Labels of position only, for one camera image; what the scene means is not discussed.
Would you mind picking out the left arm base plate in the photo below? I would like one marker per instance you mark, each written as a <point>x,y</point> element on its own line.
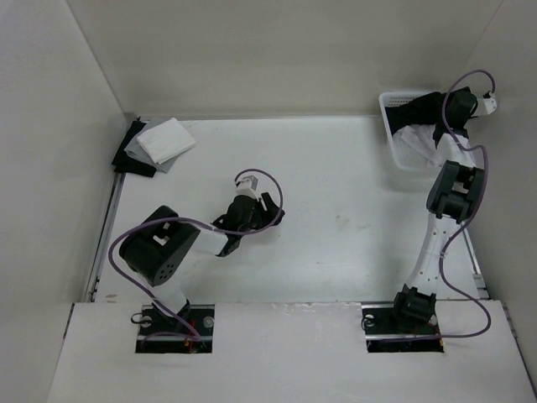
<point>159,334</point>

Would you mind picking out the metal table rail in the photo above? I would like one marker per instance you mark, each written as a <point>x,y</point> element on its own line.
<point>97,263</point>
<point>476,269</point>

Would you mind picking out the folded grey tank top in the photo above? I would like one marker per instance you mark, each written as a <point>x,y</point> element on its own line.
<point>135,151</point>

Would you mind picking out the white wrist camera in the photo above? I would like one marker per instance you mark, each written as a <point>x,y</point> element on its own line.
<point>247,186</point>
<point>486,105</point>

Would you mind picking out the folded black tank top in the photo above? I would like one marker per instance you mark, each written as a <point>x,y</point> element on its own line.
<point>123,163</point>

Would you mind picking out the folded white tank top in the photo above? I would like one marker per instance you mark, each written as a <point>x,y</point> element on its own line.
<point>165,141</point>

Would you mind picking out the crumpled white tank top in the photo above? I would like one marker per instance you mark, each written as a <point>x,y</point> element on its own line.
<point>420,139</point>

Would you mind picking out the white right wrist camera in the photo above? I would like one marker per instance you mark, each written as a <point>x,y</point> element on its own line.
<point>486,105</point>

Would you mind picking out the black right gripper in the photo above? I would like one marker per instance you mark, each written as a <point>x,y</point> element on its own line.
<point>450,96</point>

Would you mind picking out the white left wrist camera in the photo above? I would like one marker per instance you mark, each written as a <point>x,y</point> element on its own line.
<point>247,186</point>

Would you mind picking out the right metal table rail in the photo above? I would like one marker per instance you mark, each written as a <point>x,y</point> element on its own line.
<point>476,269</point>

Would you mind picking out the black tank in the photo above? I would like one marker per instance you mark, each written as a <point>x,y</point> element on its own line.
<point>123,163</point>
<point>424,110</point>

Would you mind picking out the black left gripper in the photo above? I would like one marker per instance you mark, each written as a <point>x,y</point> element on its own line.
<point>268,206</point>

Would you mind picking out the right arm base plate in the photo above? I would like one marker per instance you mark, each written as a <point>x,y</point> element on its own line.
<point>386,334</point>

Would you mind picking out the white plastic mesh basket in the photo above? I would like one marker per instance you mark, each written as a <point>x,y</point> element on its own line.
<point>404,157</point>

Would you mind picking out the left metal table rail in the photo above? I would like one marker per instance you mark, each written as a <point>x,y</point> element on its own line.
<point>97,263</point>

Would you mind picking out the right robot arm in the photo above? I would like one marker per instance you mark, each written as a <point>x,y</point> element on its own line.
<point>454,197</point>

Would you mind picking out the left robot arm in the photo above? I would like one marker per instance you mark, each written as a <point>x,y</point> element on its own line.
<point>155,253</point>

